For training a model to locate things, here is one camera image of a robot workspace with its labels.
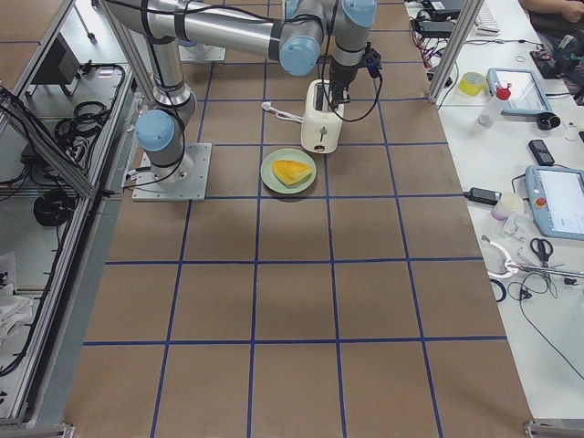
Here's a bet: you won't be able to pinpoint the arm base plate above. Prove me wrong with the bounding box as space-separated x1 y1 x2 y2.
131 143 212 202

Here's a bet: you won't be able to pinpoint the upper teach pendant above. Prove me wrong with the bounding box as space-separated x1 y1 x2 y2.
486 68 552 116

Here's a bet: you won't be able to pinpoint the lower teach pendant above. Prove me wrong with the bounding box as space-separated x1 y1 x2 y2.
525 165 583 241

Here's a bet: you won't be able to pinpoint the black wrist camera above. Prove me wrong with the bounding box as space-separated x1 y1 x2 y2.
363 47 382 78

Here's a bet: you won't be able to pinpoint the clear bottle red cap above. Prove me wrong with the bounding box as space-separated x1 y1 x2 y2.
477 82 512 128

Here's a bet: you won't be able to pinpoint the triangular bread on plate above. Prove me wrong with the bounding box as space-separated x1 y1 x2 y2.
271 160 312 186

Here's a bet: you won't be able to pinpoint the white two-slot toaster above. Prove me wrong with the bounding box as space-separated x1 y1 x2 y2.
300 79 344 154

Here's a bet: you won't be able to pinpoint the white toaster power cable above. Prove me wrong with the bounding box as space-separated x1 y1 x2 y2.
261 100 306 124

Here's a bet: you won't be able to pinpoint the black power adapter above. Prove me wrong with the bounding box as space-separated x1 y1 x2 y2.
464 187 501 205

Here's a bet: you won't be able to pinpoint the yellow tape roll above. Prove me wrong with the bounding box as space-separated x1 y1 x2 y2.
458 71 485 96

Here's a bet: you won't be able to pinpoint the aluminium frame post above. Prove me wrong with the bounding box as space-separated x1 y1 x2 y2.
426 0 484 103

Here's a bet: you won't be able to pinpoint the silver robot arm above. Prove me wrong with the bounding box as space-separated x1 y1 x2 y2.
108 1 381 186

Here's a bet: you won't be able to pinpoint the white plastic cup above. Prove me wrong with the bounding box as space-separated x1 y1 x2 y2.
491 193 525 221

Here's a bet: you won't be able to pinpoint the pale green plate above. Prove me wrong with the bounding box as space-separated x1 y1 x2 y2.
260 148 317 194

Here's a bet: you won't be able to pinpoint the black scissors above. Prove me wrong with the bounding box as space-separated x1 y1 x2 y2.
529 237 554 267

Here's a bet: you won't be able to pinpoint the teach pendant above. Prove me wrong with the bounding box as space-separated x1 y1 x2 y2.
525 165 583 241
486 68 552 116

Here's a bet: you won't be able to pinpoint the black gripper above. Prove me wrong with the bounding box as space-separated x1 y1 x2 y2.
328 62 359 109

